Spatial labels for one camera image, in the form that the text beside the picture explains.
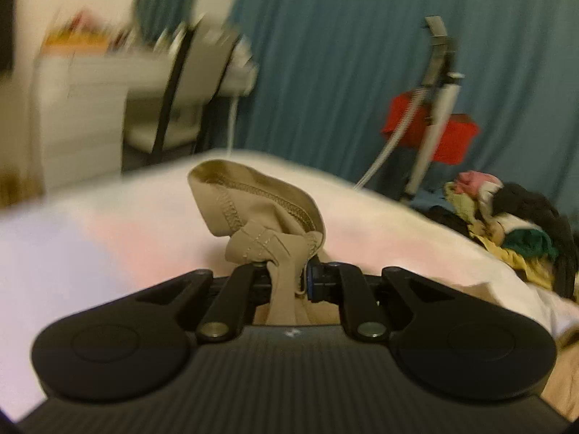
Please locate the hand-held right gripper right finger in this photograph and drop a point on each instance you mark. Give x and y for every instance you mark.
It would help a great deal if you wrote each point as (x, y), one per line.
(311, 280)

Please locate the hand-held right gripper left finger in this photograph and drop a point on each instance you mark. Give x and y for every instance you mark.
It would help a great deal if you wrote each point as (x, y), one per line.
(246, 280)

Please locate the khaki printed T-shirt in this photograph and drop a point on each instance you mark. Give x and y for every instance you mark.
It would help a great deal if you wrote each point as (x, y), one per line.
(267, 230)

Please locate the pile of mixed clothes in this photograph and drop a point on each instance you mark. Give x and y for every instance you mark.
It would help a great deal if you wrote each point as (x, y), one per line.
(529, 208)
(515, 260)

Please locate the pastel bed duvet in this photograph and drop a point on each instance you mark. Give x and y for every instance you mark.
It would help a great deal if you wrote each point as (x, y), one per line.
(113, 244)

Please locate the pink garment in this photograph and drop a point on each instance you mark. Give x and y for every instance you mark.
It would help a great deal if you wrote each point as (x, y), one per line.
(470, 181)

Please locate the black and white chair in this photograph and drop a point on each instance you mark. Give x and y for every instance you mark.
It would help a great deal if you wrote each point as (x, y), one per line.
(190, 99)

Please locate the red hanging garment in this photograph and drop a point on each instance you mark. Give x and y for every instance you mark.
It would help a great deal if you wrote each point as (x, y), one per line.
(452, 140)

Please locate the garment steamer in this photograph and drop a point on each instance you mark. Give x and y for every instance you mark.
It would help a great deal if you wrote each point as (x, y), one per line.
(436, 99)

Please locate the green garment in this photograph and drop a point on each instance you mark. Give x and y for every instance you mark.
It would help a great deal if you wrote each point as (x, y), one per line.
(529, 240)

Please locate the blue curtain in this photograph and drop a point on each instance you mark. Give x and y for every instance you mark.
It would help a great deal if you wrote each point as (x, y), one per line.
(334, 54)
(520, 54)

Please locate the white dressing table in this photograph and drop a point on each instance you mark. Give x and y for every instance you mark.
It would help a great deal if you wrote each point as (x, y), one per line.
(86, 99)

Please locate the wavy vanity mirror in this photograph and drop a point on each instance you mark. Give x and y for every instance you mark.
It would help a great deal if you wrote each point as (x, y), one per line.
(165, 0)

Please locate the orange storage tray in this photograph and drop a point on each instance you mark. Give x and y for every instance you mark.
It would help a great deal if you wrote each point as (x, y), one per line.
(77, 41)

